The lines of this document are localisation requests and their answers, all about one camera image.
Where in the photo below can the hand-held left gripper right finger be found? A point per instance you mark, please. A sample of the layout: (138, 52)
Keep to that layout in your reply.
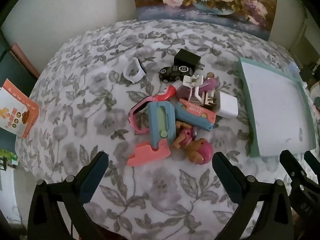
(226, 177)

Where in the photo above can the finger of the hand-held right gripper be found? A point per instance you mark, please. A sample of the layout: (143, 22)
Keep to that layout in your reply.
(287, 160)
(313, 162)

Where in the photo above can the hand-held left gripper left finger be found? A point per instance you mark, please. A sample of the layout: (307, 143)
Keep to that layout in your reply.
(96, 177)

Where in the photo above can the pink puppy toy figure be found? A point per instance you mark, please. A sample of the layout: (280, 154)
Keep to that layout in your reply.
(200, 152)

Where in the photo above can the green rimmed white tray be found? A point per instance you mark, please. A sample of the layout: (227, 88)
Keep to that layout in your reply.
(275, 105)

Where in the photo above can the white charger cube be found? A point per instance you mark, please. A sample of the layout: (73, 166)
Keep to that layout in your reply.
(228, 105)

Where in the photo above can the pink watch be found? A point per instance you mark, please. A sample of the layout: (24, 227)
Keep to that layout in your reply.
(133, 112)

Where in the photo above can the blue pink toy gun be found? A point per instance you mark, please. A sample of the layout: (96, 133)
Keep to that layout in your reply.
(155, 120)

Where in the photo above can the purple packet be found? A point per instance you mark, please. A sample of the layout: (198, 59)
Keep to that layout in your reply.
(208, 83)

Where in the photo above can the white plastic clip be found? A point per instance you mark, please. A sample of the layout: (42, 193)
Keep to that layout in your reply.
(190, 81)

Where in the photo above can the red white bottle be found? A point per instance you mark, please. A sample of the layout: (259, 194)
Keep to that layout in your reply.
(167, 92)

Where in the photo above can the white watch band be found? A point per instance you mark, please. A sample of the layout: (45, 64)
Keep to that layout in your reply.
(135, 80)

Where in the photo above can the black toy car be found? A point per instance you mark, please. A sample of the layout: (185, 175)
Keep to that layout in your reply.
(175, 71)

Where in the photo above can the black charger plug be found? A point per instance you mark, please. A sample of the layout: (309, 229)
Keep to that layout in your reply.
(186, 57)

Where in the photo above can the black object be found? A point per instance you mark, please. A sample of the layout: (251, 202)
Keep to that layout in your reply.
(310, 73)

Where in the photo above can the green packet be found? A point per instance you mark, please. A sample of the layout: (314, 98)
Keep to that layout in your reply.
(7, 158)

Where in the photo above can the white device with light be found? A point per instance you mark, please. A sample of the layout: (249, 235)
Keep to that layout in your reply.
(293, 68)

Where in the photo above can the grey floral blanket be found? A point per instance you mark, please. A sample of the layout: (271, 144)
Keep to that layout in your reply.
(87, 80)

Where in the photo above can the brown wooden board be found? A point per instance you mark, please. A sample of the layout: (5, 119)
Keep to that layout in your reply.
(25, 60)

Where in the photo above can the dark green panel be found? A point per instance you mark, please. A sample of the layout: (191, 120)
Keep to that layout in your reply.
(12, 67)

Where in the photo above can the floral painting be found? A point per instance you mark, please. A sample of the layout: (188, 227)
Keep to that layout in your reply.
(200, 0)

